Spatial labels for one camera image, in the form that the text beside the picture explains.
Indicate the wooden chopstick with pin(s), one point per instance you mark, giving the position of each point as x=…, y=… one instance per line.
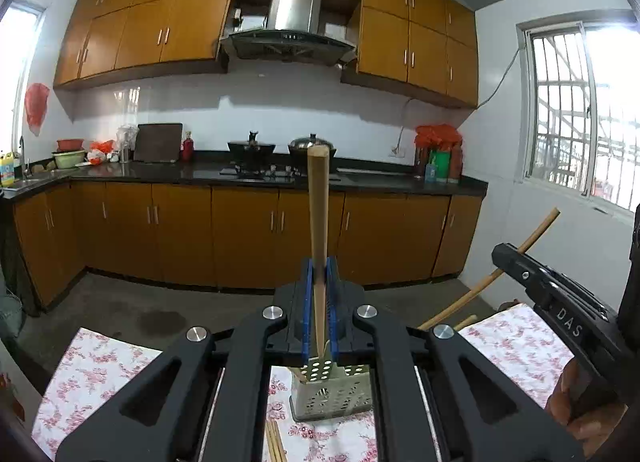
x=270, y=444
x=280, y=447
x=318, y=217
x=465, y=322
x=465, y=302

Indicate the small red bottle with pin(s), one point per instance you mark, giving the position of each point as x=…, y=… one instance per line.
x=187, y=149

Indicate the red bag over bottles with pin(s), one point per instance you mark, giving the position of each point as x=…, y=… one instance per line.
x=437, y=134

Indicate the orange kitchen cabinets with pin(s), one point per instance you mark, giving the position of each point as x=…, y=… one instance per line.
x=185, y=232
x=140, y=32

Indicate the white wall socket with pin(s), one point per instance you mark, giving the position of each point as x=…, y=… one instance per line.
x=397, y=150

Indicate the green perforated utensil holder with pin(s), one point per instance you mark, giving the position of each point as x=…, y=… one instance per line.
x=330, y=392

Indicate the sink faucet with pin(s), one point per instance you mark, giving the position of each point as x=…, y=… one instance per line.
x=22, y=157

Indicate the black kitchen countertop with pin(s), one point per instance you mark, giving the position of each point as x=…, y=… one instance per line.
x=150, y=173

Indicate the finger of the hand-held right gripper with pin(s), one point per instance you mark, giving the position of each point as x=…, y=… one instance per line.
x=520, y=269

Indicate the black wok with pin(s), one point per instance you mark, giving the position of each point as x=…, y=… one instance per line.
x=251, y=149

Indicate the orange lower kitchen cabinets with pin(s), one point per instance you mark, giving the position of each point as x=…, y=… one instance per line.
x=185, y=232

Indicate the green basin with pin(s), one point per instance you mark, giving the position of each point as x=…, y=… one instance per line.
x=69, y=159

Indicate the red basin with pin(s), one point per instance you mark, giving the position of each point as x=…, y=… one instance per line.
x=70, y=144

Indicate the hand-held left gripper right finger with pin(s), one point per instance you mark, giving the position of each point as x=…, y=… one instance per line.
x=330, y=312

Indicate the small blue cup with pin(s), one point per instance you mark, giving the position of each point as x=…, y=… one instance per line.
x=431, y=173

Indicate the orange upper kitchen cabinets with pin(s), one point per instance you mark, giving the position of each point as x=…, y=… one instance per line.
x=140, y=32

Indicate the sliding window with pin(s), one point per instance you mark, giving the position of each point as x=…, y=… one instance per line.
x=17, y=67

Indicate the clear plastic bag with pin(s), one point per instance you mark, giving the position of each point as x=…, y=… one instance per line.
x=125, y=139

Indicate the floral tablecloth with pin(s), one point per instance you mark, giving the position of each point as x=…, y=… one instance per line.
x=100, y=372

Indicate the yellow detergent bottle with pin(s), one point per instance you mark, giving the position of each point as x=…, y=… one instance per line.
x=7, y=172

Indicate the tall red bottle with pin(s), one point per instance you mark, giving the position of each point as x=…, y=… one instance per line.
x=456, y=164
x=420, y=159

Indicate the black gas stove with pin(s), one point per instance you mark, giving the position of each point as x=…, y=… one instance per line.
x=260, y=173

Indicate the steel range hood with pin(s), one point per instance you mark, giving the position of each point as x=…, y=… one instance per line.
x=292, y=17

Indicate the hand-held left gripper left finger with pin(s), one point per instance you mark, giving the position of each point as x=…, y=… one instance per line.
x=309, y=312

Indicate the pot with steel lid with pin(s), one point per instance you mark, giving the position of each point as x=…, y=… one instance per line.
x=305, y=143

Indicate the orange plastic bag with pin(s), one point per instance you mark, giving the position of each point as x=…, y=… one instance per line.
x=102, y=148

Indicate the green container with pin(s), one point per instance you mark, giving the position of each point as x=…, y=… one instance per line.
x=441, y=164

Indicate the dark cutting board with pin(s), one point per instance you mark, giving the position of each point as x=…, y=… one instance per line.
x=157, y=143

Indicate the person's right hand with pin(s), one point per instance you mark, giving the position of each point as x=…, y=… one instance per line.
x=575, y=407

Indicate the barred window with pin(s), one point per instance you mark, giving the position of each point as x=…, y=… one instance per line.
x=600, y=107

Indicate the red hanging plastic bag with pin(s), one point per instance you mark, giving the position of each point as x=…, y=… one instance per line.
x=37, y=107

